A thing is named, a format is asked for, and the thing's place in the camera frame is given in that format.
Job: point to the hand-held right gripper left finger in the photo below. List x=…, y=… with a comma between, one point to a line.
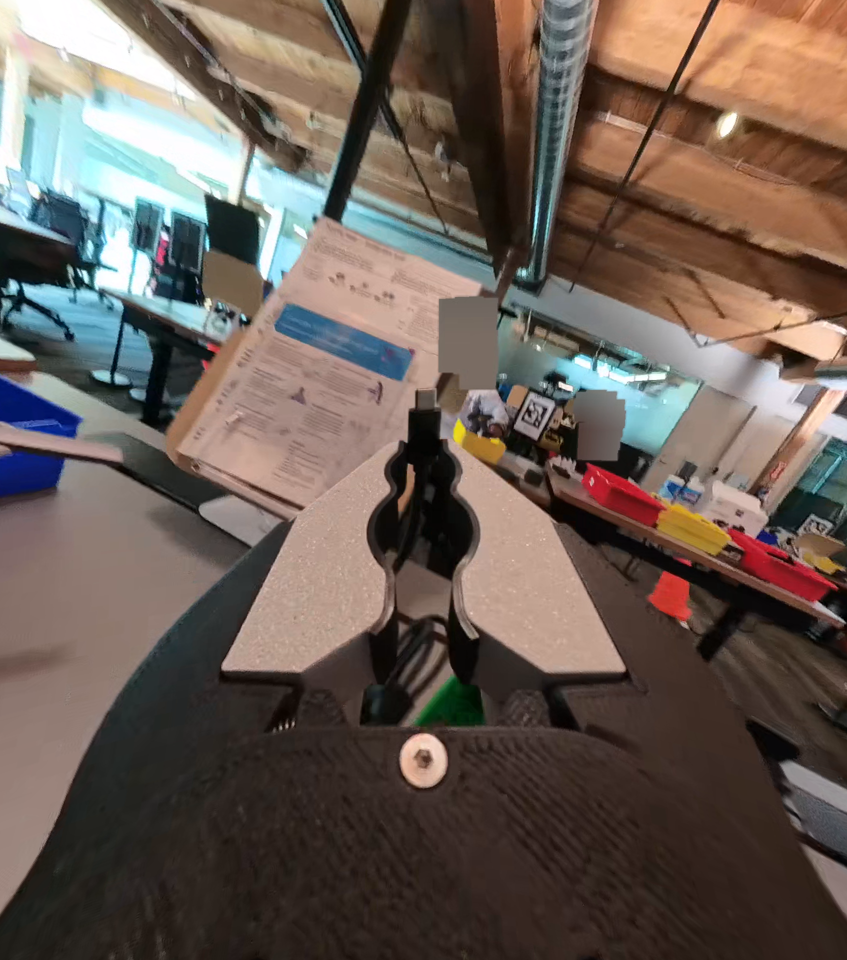
x=311, y=592

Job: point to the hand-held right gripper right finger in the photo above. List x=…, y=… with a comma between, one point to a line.
x=536, y=592

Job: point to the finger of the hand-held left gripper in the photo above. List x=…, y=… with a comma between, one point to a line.
x=33, y=442

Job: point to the green plastic bin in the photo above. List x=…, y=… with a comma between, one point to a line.
x=453, y=705

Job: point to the red plastic basket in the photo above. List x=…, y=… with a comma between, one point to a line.
x=622, y=495
x=783, y=566

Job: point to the orange traffic cone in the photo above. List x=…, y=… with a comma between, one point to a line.
x=671, y=596

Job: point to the yellow plastic bin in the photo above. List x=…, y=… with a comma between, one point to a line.
x=480, y=446

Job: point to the long wooden table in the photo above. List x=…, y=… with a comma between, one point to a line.
x=701, y=559

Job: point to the yellow plastic basket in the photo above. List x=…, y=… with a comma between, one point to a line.
x=693, y=529

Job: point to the black white marker tag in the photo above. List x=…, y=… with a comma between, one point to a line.
x=534, y=417

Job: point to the white blue container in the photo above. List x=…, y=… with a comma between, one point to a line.
x=686, y=487

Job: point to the black office chair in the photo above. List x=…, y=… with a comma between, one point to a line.
x=56, y=225

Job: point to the white cardboard box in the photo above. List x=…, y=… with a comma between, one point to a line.
x=738, y=506

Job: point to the black standing monitor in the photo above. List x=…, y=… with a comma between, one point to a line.
x=147, y=225
x=187, y=240

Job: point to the cardboard backed stand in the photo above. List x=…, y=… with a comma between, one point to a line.
x=232, y=289

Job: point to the black screen panel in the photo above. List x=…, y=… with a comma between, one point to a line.
x=232, y=225

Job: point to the black metal pole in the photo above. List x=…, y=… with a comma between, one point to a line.
x=363, y=127

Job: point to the spiral metal duct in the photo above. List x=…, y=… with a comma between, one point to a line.
x=555, y=135

